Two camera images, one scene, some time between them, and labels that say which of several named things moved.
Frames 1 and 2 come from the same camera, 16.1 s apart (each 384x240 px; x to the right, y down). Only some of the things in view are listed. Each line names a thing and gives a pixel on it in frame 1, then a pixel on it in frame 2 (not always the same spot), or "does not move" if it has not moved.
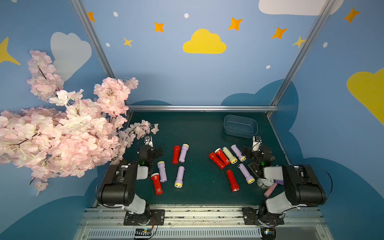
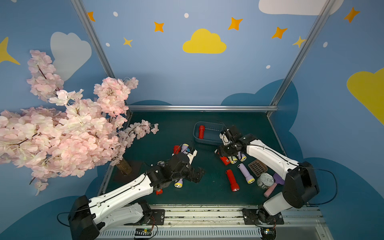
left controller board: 143,232 does not move
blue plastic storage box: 240,126 to 212,131
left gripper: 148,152 to 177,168
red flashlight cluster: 216,160 to 201,131
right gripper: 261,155 to 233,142
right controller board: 268,233 does not move
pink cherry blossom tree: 75,131 does not move
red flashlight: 176,150 does not move
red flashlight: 233,182 does not move
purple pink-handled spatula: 267,193 does not move
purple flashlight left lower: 179,181 does not move
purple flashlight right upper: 241,157 does not move
